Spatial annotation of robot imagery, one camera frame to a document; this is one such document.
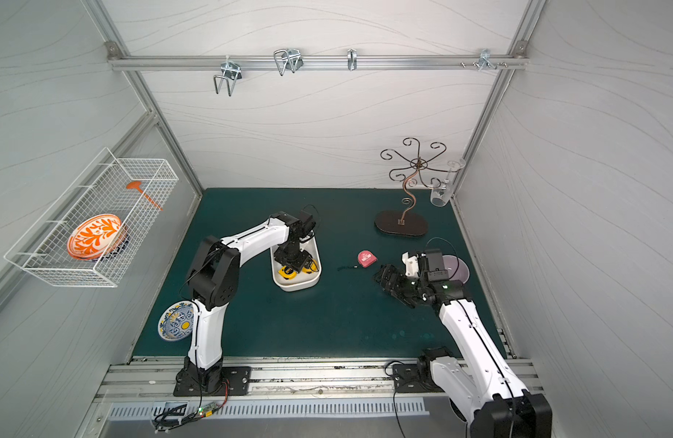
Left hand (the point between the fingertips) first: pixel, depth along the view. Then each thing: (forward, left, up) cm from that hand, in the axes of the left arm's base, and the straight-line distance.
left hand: (294, 265), depth 93 cm
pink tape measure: (+5, -25, -3) cm, 26 cm away
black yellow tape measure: (-1, -7, -1) cm, 7 cm away
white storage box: (-6, -4, +1) cm, 7 cm away
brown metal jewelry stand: (+21, -37, -2) cm, 43 cm away
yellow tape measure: (-4, +2, +1) cm, 4 cm away
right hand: (-11, -29, +9) cm, 32 cm away
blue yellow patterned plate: (-19, +34, -2) cm, 39 cm away
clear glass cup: (+21, -52, +15) cm, 58 cm away
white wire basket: (+8, +45, +28) cm, 53 cm away
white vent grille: (-40, -14, -4) cm, 43 cm away
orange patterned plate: (-11, +41, +30) cm, 53 cm away
